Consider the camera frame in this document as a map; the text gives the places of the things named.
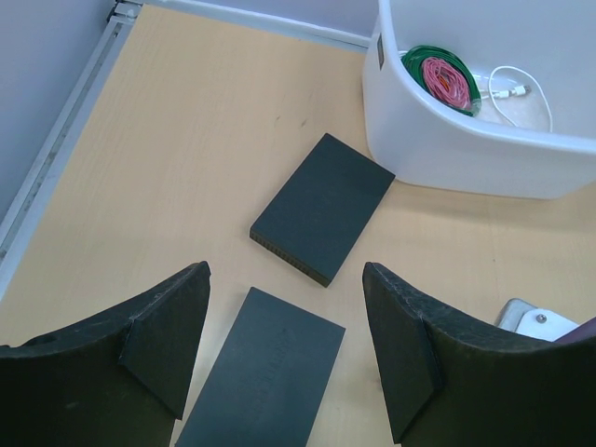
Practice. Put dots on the black network switch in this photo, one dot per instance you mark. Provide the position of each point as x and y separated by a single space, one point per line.
317 216
268 381

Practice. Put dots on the aluminium table frame rail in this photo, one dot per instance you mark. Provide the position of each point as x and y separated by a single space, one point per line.
28 206

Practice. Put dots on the metal wrist camera bracket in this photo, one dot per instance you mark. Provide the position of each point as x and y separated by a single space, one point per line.
522 318

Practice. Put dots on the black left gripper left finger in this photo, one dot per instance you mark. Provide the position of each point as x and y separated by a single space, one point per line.
118 378

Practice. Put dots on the white plastic bin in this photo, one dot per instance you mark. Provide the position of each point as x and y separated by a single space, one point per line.
549 153

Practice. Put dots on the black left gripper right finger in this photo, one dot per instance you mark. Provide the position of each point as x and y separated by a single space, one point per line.
450 379

